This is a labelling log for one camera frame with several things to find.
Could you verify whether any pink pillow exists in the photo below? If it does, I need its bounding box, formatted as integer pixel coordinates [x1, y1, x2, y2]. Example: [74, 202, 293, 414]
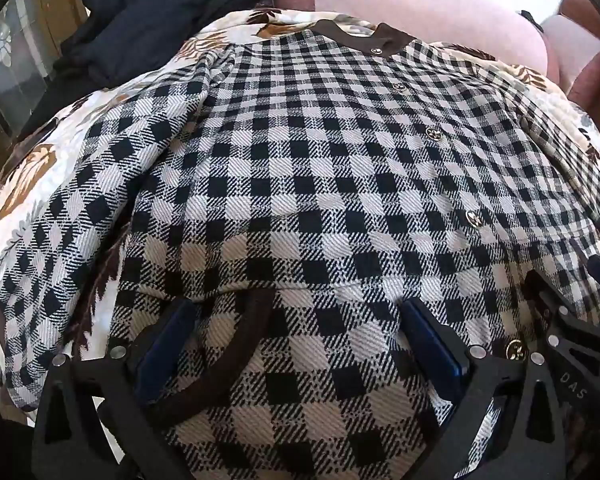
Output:
[540, 0, 600, 111]
[275, 0, 561, 83]

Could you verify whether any black white checked jacket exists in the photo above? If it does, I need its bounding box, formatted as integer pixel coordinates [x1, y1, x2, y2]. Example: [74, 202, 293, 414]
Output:
[0, 22, 600, 480]

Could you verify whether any dark navy garment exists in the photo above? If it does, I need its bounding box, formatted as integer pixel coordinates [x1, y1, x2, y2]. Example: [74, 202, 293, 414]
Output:
[27, 0, 301, 133]

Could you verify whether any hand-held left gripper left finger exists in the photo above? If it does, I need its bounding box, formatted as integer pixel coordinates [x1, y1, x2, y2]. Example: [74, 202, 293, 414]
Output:
[32, 300, 201, 480]

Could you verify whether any wooden door with glass panel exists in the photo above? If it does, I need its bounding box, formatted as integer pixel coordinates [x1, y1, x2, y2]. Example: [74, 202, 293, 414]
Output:
[0, 0, 88, 141]

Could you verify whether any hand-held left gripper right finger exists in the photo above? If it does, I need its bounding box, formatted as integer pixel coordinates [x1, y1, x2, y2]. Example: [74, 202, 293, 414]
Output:
[400, 300, 568, 480]

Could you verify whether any leaf print fleece blanket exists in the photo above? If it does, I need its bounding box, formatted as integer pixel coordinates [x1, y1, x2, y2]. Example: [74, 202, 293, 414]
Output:
[0, 7, 600, 411]

